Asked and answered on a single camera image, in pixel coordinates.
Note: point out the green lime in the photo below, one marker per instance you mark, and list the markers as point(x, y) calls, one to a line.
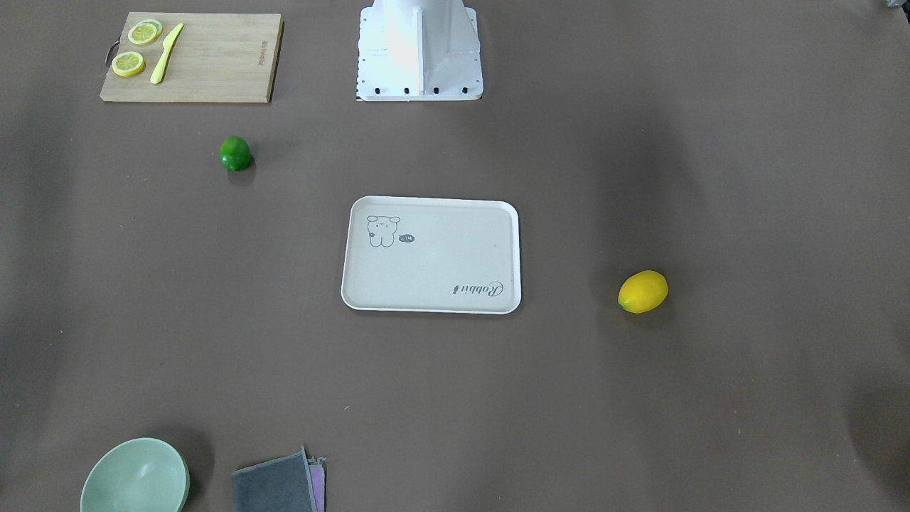
point(235, 154)

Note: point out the white rabbit tray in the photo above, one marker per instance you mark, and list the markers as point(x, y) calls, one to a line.
point(432, 255)

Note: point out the yellow lemon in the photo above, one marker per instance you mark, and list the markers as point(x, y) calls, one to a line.
point(643, 291)

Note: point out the grey folded cloth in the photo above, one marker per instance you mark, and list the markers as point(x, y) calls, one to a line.
point(291, 483)

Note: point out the bamboo cutting board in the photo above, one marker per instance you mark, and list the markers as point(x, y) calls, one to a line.
point(217, 58)

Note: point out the yellow plastic knife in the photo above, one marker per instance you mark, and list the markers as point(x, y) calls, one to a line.
point(158, 73)

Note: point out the mint green bowl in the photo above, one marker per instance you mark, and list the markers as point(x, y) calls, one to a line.
point(143, 474)

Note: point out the lemon slice near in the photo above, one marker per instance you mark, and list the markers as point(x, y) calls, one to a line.
point(127, 64)

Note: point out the lemon slice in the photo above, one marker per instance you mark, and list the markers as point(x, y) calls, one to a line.
point(127, 64)
point(145, 32)

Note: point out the lemon slice far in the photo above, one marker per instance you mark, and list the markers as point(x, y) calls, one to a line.
point(145, 32)

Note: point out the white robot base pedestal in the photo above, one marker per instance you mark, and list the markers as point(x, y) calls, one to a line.
point(419, 51)

